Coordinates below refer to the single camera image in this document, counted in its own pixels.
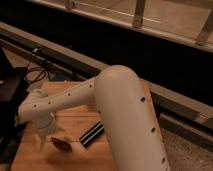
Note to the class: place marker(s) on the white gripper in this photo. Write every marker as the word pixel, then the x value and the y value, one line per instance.
pixel 44 126

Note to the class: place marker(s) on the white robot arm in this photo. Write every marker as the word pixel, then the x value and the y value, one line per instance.
pixel 126 111

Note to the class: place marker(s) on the black white striped case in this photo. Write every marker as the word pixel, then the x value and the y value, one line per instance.
pixel 92 134

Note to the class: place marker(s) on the black equipment at left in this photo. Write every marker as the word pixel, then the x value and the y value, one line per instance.
pixel 13 90

